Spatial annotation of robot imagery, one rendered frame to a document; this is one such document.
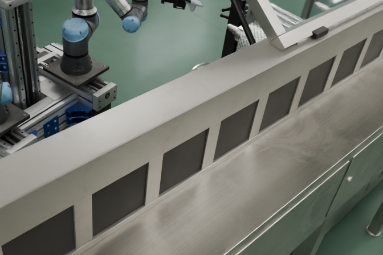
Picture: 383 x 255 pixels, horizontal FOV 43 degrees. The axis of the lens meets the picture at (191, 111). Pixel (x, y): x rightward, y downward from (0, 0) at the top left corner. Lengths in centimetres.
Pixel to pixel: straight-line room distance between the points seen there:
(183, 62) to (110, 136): 320
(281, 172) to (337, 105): 32
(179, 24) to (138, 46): 57
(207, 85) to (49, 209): 36
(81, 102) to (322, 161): 149
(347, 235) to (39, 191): 244
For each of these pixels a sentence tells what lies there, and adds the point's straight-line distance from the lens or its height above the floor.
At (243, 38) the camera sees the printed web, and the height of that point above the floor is 137.
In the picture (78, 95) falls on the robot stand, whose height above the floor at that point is 71.
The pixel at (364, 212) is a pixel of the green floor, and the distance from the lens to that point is 315.
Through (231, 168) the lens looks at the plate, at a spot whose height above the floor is 144.
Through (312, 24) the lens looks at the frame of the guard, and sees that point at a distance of 114.
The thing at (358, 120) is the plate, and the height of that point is 144.
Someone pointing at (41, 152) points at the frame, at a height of 165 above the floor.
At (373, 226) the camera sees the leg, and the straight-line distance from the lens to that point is 300.
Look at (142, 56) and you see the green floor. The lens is 398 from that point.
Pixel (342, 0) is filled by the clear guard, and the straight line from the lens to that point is 128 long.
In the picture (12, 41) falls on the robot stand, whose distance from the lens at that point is 213.
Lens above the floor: 218
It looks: 39 degrees down
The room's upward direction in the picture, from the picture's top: 9 degrees clockwise
